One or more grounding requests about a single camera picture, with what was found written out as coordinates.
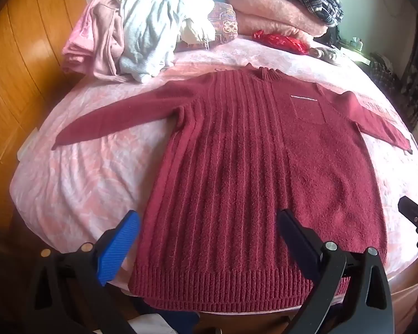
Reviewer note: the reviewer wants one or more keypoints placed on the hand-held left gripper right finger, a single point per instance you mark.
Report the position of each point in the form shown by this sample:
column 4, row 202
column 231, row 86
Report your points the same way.
column 299, row 241

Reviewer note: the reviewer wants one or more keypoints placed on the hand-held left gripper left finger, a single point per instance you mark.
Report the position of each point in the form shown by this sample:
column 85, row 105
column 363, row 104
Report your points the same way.
column 120, row 247

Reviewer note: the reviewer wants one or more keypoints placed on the dark red knit sweater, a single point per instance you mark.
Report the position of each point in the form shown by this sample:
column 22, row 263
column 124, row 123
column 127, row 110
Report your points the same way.
column 264, row 167

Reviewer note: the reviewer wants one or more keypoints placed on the pink floral bed sheet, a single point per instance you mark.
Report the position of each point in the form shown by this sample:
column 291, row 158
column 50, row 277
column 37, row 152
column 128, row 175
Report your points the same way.
column 90, row 174

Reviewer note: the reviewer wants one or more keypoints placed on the dark patterned curtain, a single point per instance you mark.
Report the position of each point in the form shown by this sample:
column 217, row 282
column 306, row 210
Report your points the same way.
column 400, row 76

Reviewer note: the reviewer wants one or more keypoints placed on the beige shoes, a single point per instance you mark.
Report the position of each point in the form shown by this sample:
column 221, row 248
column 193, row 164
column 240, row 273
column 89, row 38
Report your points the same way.
column 325, row 55

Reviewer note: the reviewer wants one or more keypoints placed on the red patterned cloth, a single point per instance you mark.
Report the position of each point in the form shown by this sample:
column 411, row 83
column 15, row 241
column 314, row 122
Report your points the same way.
column 282, row 40

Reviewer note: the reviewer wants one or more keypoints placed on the pink garment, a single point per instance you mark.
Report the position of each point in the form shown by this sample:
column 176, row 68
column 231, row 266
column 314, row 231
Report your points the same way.
column 94, row 41

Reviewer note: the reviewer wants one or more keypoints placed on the wooden wardrobe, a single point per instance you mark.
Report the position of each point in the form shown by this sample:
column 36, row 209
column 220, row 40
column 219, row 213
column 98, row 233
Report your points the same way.
column 24, row 59

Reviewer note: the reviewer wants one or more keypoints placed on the white ribbed knit garment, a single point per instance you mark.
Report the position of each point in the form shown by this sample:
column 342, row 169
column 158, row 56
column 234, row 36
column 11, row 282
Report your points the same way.
column 149, row 31

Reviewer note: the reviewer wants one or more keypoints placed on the cream zippered garment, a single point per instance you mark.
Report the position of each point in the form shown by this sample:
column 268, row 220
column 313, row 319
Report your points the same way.
column 195, row 34

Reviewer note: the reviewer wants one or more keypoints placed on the folded pink fuzzy blanket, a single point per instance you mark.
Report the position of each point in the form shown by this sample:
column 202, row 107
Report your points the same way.
column 275, row 10

